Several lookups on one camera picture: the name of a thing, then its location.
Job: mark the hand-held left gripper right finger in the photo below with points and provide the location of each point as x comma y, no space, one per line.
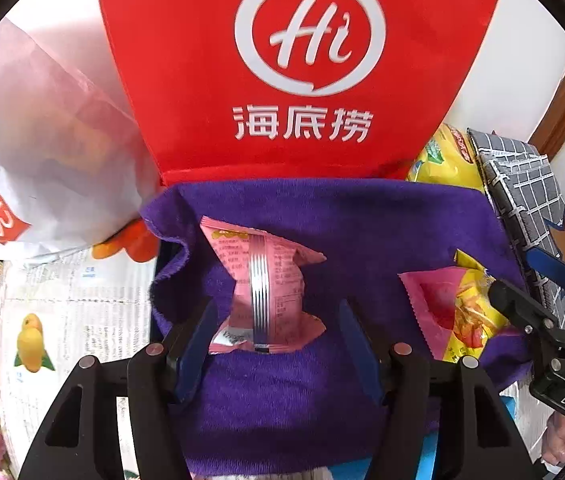
360,355

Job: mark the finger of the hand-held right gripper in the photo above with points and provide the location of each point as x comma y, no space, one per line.
552,267
517,305

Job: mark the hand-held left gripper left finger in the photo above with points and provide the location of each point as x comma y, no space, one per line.
196,355

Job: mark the pink snack packet silver seam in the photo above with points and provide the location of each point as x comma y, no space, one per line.
277,280

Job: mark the yellow snack packet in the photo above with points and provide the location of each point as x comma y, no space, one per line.
472,310

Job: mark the grey grid pattern box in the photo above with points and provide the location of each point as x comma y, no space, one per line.
522,190

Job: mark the fruit print tablecloth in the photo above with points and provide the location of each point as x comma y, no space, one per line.
87,300

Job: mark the purple towel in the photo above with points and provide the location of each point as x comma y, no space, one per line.
362,230

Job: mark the yellow green snack bag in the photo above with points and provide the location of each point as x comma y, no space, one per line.
442,165

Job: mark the white plastic bag red label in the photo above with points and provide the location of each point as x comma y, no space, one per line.
42,160

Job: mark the red bag with white logo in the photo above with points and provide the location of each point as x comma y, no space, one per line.
187,85

